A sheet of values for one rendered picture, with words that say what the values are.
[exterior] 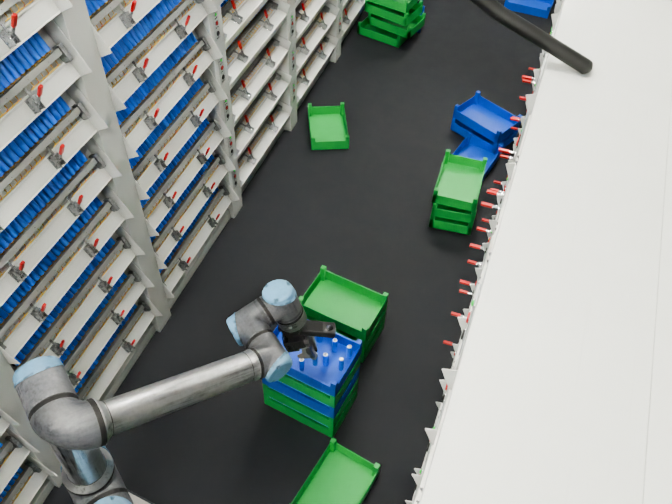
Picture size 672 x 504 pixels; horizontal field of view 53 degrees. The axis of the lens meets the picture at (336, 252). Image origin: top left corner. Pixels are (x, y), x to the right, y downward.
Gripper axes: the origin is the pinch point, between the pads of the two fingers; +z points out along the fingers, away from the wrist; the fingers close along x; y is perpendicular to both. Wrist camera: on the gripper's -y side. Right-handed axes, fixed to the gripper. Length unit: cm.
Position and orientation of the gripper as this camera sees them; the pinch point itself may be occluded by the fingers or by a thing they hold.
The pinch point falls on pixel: (316, 353)
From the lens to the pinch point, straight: 223.3
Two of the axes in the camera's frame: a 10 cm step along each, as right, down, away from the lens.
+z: 2.3, 6.3, 7.5
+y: -9.7, 1.7, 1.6
